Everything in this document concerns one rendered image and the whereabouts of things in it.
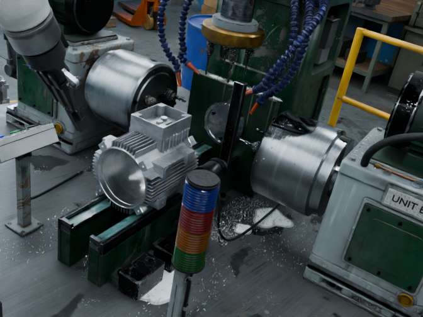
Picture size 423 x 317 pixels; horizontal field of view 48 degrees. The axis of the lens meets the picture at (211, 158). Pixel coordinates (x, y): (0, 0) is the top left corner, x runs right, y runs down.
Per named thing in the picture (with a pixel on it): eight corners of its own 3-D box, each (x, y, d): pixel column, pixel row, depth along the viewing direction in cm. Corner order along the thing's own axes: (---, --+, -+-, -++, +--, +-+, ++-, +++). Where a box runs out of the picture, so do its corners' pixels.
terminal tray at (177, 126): (157, 126, 129) (160, 102, 126) (189, 140, 125) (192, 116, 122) (127, 139, 120) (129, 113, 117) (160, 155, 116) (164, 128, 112)
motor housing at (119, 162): (140, 168, 138) (146, 109, 129) (193, 195, 131) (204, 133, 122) (89, 195, 123) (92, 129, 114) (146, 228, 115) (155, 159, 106)
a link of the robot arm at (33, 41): (26, -6, 86) (40, 21, 90) (-12, 24, 82) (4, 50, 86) (62, 7, 82) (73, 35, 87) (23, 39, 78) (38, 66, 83)
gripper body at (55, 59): (69, 36, 86) (86, 73, 94) (38, 23, 90) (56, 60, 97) (39, 61, 83) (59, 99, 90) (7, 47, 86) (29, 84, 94)
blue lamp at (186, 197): (194, 190, 87) (197, 168, 85) (221, 203, 85) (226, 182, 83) (175, 202, 83) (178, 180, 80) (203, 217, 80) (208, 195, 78)
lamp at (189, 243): (187, 229, 91) (191, 210, 89) (213, 243, 89) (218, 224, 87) (169, 243, 87) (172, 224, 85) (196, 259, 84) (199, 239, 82)
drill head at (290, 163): (257, 163, 155) (274, 90, 143) (380, 217, 138) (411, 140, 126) (216, 192, 135) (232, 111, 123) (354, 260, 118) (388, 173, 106)
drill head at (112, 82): (104, 97, 182) (109, 31, 170) (182, 131, 167) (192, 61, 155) (53, 113, 162) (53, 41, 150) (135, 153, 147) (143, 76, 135)
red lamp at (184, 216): (191, 210, 89) (194, 190, 87) (218, 224, 87) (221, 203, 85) (172, 224, 85) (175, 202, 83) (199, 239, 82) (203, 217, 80)
